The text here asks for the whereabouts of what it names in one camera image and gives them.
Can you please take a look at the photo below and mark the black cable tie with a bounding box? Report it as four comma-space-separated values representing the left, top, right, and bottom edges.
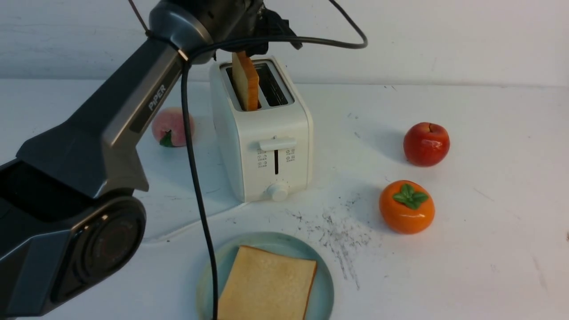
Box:
128, 0, 152, 38

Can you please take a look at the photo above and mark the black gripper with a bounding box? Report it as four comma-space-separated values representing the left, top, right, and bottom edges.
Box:
221, 0, 297, 57

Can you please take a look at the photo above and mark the red apple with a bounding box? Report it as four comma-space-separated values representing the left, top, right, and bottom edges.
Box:
404, 122, 451, 167

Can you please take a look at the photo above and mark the white two-slot toaster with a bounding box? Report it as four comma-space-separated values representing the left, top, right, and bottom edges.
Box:
209, 56, 314, 203

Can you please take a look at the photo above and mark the pink peach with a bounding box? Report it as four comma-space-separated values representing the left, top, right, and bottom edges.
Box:
151, 108, 186, 148

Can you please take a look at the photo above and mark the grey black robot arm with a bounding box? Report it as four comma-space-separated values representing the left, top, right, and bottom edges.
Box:
1, 0, 292, 320

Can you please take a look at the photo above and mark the orange persimmon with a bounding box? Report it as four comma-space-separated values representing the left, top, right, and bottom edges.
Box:
378, 180, 436, 235

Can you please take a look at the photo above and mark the white power cord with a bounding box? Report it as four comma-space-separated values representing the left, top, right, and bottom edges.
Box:
144, 202, 248, 244

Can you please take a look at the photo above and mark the light green plate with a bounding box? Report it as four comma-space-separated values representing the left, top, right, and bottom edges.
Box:
215, 232, 335, 320

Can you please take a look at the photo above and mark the toast slice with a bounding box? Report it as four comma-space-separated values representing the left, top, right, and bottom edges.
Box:
217, 246, 317, 320
232, 52, 259, 111

